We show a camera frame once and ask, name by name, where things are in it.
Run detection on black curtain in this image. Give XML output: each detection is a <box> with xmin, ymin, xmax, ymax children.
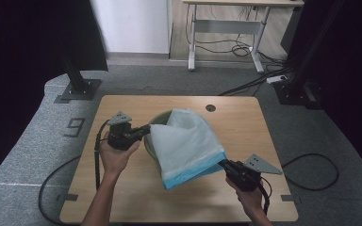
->
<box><xmin>280</xmin><ymin>0</ymin><xmax>362</xmax><ymax>175</ymax></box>
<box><xmin>0</xmin><ymin>0</ymin><xmax>109</xmax><ymax>190</ymax></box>

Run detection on white plastic bag blue band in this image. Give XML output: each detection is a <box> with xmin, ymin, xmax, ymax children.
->
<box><xmin>145</xmin><ymin>107</ymin><xmax>228</xmax><ymax>191</ymax></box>

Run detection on black cables under desk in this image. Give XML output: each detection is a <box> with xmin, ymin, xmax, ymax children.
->
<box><xmin>185</xmin><ymin>4</ymin><xmax>296</xmax><ymax>97</ymax></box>

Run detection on person's left hand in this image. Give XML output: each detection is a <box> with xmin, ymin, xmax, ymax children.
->
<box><xmin>99</xmin><ymin>131</ymin><xmax>141</xmax><ymax>183</ymax></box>

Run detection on white power strip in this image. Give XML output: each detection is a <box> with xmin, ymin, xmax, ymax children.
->
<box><xmin>266</xmin><ymin>74</ymin><xmax>288</xmax><ymax>85</ymax></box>

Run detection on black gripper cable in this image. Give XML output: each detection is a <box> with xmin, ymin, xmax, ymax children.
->
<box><xmin>258</xmin><ymin>153</ymin><xmax>340</xmax><ymax>216</ymax></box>
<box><xmin>38</xmin><ymin>119</ymin><xmax>111</xmax><ymax>226</ymax></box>

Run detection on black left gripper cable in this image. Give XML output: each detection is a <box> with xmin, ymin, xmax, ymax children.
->
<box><xmin>38</xmin><ymin>119</ymin><xmax>111</xmax><ymax>226</ymax></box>

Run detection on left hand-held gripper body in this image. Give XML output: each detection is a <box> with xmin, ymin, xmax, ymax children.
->
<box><xmin>106</xmin><ymin>110</ymin><xmax>141</xmax><ymax>152</ymax></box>

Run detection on green plastic trash bin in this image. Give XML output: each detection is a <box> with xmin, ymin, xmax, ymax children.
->
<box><xmin>142</xmin><ymin>109</ymin><xmax>174</xmax><ymax>162</ymax></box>

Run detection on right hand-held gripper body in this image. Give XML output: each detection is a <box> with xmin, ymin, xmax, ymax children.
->
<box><xmin>228</xmin><ymin>153</ymin><xmax>284</xmax><ymax>193</ymax></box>

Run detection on white desk with metal legs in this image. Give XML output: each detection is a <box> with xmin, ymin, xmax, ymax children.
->
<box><xmin>182</xmin><ymin>0</ymin><xmax>305</xmax><ymax>74</ymax></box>

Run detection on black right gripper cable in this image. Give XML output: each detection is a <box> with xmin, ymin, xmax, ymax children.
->
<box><xmin>258</xmin><ymin>153</ymin><xmax>340</xmax><ymax>216</ymax></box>

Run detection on black metal stand dark base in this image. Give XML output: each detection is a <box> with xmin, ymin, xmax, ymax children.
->
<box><xmin>272</xmin><ymin>0</ymin><xmax>347</xmax><ymax>106</ymax></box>

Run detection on black metal stand square base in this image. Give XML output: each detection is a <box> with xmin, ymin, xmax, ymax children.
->
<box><xmin>59</xmin><ymin>46</ymin><xmax>103</xmax><ymax>102</ymax></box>

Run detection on person's right hand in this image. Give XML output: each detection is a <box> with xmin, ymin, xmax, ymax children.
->
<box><xmin>225</xmin><ymin>176</ymin><xmax>266</xmax><ymax>218</ymax></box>

